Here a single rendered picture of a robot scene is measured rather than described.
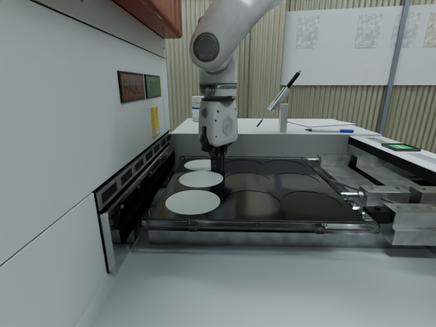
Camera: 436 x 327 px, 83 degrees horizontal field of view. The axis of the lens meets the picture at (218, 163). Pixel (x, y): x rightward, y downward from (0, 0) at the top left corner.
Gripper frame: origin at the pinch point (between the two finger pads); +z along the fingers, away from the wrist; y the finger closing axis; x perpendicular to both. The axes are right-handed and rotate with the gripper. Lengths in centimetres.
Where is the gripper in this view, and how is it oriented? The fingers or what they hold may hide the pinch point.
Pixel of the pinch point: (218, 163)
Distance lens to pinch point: 60.5
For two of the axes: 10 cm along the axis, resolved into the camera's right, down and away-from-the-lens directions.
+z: 0.0, 9.5, 3.0
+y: 6.1, -2.4, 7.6
